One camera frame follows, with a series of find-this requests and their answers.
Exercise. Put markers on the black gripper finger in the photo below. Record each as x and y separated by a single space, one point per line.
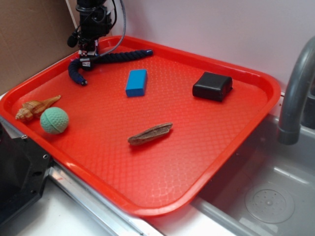
93 48
84 55

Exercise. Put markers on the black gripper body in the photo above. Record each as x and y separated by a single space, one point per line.
94 20

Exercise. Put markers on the black foam microphone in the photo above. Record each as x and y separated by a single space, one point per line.
73 39

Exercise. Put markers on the blue rectangular block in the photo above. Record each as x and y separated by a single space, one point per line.
136 83

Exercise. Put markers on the brown cardboard panel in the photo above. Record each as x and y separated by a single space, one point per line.
33 36

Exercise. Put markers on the green dimpled ball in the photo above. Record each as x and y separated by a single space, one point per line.
54 120

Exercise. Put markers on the tan spiral seashell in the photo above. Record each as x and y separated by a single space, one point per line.
33 109

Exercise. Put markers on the red plastic tray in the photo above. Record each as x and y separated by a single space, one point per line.
165 174

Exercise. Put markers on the brown driftwood piece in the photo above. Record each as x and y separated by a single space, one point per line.
150 134

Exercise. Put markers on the black leather pouch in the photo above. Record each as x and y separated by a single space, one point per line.
212 86

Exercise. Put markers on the grey curved faucet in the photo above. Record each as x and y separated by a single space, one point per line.
298 108

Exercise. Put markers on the grey plastic sink basin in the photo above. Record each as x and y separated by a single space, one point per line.
265 188

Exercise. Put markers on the silver metal rail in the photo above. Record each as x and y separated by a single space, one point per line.
68 207

